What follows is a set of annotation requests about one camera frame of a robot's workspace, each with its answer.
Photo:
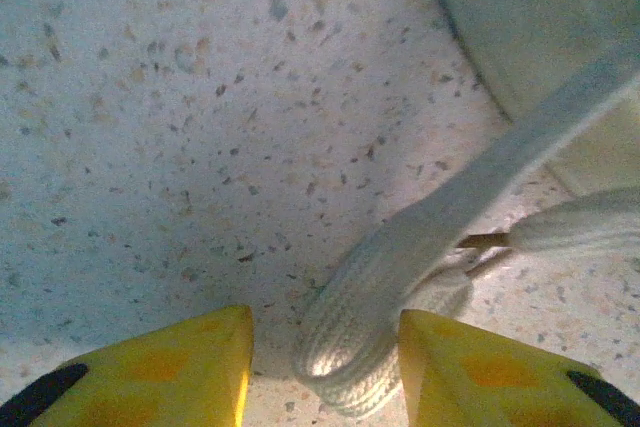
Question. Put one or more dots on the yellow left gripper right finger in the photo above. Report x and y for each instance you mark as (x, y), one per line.
(500, 387)

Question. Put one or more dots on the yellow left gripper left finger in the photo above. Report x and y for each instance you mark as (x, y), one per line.
(150, 387)

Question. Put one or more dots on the white shoelace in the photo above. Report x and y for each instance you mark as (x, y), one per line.
(400, 257)

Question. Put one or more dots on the white canvas shoe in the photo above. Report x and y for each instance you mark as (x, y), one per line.
(540, 22)

